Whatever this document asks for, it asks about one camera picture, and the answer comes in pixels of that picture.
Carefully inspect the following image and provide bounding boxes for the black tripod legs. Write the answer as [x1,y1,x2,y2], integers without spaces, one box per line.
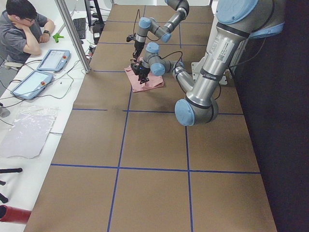
[0,167,23,204]

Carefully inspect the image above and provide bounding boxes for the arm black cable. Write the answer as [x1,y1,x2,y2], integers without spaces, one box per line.
[159,50,183,71]
[133,9,145,37]

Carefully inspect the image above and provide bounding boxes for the aluminium frame post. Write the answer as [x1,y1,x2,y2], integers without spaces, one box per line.
[55,0,91,73]

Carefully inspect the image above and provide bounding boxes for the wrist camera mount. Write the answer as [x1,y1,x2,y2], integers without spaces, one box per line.
[126,34,136,43]
[130,62,142,75]

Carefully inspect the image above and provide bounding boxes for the clear plastic bag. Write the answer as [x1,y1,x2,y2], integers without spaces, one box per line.
[0,105,59,159]

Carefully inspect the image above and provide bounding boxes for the red cylinder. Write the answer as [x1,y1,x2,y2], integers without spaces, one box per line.
[0,205,32,224]

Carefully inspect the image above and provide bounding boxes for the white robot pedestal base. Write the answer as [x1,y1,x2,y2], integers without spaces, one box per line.
[191,24,229,86]

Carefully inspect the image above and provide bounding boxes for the far blue teach pendant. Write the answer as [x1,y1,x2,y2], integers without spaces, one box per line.
[37,49,70,72]

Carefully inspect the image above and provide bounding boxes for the green handheld tool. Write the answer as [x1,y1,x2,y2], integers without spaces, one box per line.
[53,33,64,43]

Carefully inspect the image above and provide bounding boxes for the seated person grey shirt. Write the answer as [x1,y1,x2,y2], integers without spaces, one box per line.
[0,0,56,65]

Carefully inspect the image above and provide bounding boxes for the near blue teach pendant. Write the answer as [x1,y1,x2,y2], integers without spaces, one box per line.
[11,71,54,100]

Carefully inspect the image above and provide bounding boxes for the black keyboard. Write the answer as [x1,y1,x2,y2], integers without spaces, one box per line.
[73,18,86,39]

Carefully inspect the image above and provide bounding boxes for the pink Snoopy t-shirt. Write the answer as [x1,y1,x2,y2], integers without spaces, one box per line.
[124,66,164,92]

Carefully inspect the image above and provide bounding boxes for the black device on desk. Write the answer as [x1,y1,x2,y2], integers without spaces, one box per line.
[91,20,105,44]

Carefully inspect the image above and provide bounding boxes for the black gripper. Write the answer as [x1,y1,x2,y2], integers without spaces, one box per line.
[138,65,150,85]
[132,40,144,60]

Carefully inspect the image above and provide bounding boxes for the blue teach pendant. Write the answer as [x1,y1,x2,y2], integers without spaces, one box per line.
[11,71,54,100]
[37,49,70,72]

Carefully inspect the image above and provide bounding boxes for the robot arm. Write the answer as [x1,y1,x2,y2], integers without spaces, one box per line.
[132,0,286,126]
[126,0,190,61]

